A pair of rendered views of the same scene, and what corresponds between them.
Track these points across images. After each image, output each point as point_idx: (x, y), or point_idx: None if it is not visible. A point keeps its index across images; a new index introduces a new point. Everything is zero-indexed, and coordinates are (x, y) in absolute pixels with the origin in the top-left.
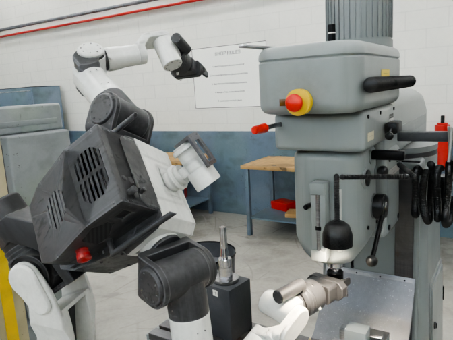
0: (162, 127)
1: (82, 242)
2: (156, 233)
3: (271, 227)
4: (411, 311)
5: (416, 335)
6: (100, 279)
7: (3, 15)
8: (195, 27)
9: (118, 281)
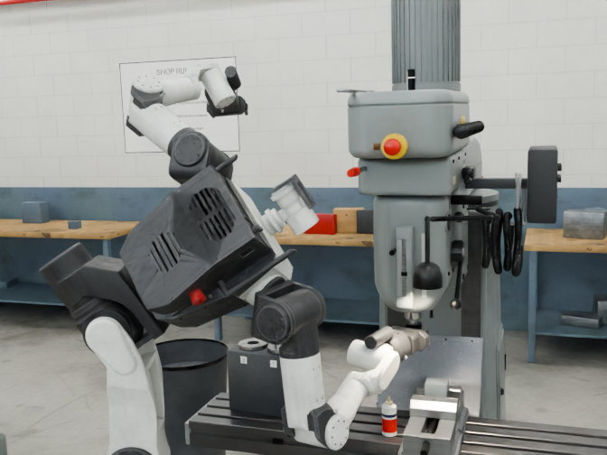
0: (69, 181)
1: (200, 283)
2: (268, 273)
3: (247, 328)
4: (480, 372)
5: (484, 401)
6: (0, 413)
7: None
8: (125, 31)
9: (31, 414)
